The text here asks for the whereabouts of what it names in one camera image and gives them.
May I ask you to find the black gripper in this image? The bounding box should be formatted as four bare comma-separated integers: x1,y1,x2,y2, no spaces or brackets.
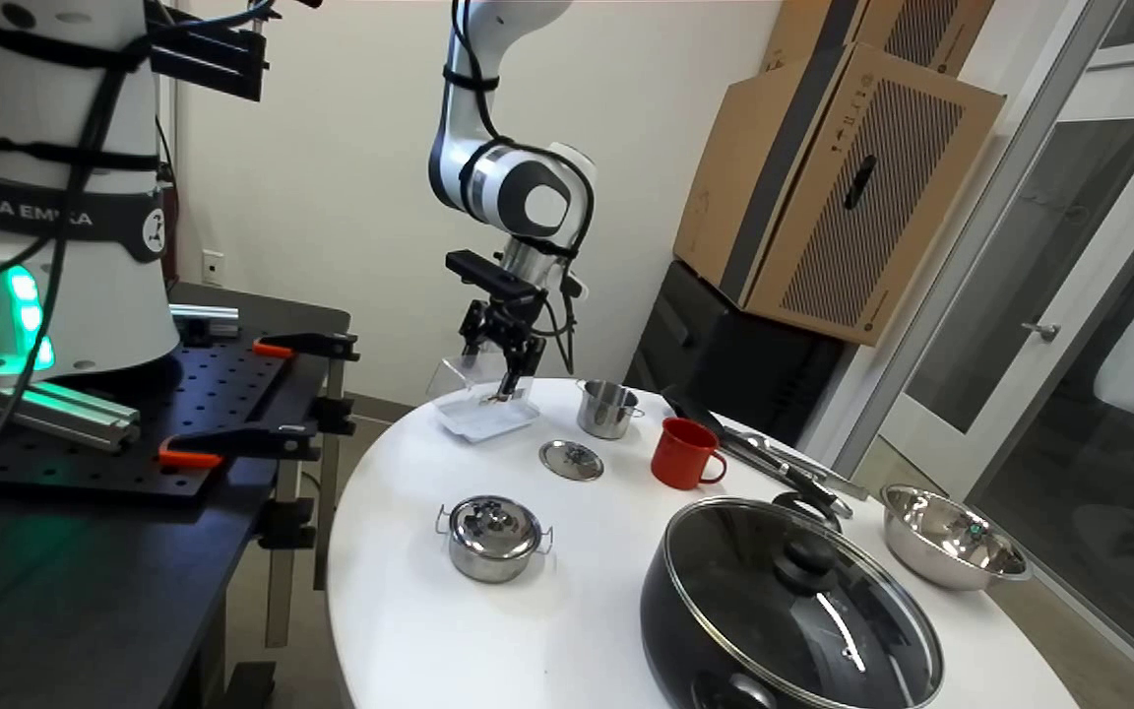
457,276,557,407

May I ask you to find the small round steel lid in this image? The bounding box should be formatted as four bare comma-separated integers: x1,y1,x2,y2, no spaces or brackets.
535,437,606,486

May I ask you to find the small steel pot lid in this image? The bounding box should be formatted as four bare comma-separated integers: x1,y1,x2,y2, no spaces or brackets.
443,494,547,551

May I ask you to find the white rectangular lid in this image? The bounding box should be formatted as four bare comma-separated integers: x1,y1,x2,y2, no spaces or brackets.
432,390,547,445

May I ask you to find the small steel pot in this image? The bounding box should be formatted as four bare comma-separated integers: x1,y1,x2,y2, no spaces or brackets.
427,494,557,587

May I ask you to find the large black cooking pot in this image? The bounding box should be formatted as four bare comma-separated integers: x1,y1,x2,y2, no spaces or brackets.
637,486,948,709

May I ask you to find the glass pot lid black knob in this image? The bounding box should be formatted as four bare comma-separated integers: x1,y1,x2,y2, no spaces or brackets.
660,496,948,709

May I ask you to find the large cardboard box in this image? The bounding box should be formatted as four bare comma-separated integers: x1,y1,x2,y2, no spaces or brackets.
674,46,1011,352

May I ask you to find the small cardboard box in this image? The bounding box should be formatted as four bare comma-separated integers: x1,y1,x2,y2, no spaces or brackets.
761,0,994,77

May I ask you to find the steel cup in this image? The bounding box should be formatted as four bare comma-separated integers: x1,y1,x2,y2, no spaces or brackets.
573,378,640,445

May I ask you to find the red mug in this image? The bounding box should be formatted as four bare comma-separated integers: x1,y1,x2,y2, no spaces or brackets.
650,415,732,494

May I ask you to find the black spatula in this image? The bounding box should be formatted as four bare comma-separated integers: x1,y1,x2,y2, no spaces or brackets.
734,437,862,521

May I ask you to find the black perforated workbench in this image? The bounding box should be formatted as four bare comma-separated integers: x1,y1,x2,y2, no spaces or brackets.
0,280,360,709

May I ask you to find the steel mixing bowl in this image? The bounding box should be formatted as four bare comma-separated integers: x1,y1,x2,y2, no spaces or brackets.
875,486,1032,596

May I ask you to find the white glass door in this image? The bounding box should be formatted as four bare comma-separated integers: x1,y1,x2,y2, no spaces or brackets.
876,50,1134,503

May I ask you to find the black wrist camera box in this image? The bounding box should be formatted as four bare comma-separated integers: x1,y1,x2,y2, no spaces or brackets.
439,249,535,303

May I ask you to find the black clamp orange handle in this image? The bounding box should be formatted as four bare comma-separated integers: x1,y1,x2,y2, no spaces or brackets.
246,329,360,366
153,417,326,475

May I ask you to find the black stereo camera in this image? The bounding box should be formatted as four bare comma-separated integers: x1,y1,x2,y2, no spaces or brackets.
141,5,270,108

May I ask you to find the aluminium extrusion rail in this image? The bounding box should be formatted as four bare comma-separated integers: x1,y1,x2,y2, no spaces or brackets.
0,356,146,457

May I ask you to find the black base cable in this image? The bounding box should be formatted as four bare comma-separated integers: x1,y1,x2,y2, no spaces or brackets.
0,0,165,525

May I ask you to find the metal door handle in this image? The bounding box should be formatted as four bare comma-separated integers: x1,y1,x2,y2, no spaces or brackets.
1018,315,1068,352

